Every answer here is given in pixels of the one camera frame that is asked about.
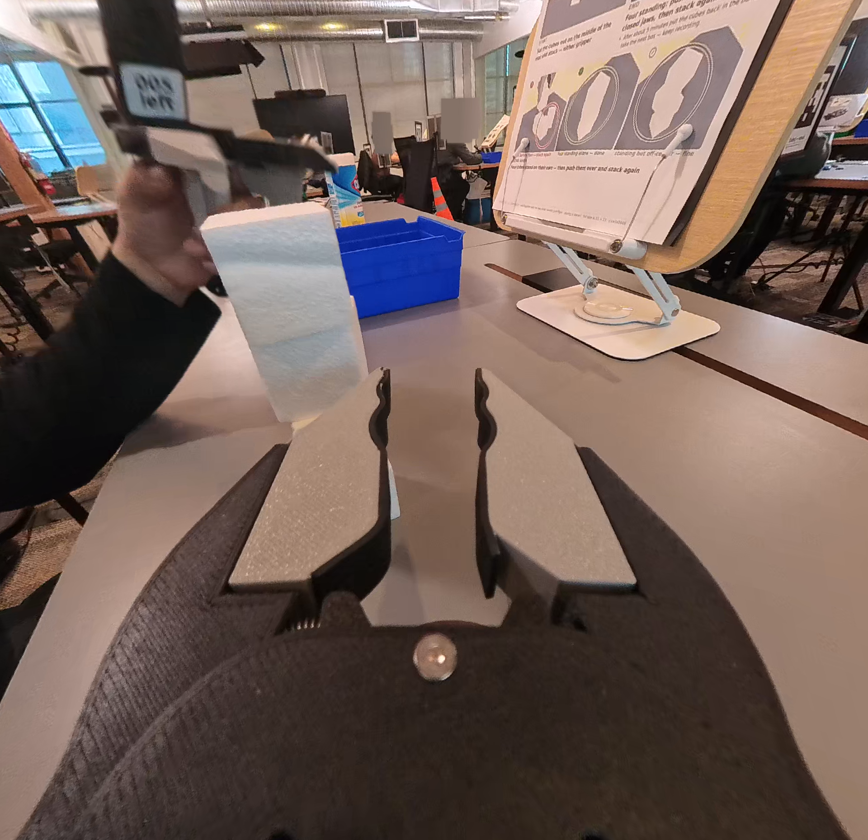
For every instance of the black and white tag board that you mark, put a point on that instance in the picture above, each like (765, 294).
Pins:
(820, 94)

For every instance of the white stand with wooden board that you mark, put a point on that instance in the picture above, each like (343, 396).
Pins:
(624, 331)

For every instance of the blue plastic bin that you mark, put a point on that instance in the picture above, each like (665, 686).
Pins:
(407, 270)

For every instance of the white wipes canister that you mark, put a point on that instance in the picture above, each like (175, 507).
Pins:
(346, 189)

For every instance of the printed instruction sheet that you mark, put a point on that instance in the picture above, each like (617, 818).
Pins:
(597, 189)

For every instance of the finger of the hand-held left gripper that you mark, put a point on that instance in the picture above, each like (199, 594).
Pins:
(278, 155)

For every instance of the orange traffic cone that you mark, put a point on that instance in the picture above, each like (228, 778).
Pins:
(442, 203)

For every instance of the black monitor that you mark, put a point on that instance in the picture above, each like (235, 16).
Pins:
(298, 118)

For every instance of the person's left hand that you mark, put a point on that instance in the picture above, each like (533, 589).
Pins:
(156, 243)

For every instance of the background work table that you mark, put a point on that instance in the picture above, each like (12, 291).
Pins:
(834, 184)

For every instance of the wooden top desk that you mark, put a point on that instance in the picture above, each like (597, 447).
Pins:
(68, 213)

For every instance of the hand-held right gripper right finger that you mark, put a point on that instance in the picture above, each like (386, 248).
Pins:
(549, 514)

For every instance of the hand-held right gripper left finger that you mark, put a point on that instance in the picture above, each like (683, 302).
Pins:
(319, 514)

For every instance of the person's left forearm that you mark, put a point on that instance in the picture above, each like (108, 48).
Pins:
(81, 379)

